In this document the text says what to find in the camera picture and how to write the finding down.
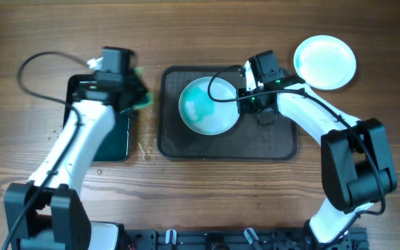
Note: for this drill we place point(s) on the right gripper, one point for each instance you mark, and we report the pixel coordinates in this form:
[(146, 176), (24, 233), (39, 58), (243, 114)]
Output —
[(264, 114)]

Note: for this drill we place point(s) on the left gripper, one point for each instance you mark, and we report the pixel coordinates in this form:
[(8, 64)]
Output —
[(130, 92)]

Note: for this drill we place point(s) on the green yellow sponge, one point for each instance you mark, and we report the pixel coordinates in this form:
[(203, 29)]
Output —
[(142, 96)]

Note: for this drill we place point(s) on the white plate top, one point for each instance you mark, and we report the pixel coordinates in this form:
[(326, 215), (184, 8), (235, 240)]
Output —
[(325, 62)]

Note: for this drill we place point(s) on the white plate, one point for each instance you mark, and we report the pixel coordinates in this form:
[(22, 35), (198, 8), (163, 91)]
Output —
[(201, 110), (325, 62)]

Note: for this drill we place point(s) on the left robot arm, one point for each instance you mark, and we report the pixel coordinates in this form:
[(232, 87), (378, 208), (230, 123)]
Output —
[(46, 212)]

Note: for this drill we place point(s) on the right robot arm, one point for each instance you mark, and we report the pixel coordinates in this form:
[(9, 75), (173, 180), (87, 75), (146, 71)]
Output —
[(356, 160)]

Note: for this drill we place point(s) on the black water tray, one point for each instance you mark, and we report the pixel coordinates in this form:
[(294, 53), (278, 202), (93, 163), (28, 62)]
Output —
[(115, 146)]

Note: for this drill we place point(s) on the brown serving tray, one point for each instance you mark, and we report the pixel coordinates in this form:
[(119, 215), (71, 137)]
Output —
[(247, 140)]

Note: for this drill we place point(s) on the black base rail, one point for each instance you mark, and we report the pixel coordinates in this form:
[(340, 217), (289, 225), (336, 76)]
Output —
[(275, 239)]

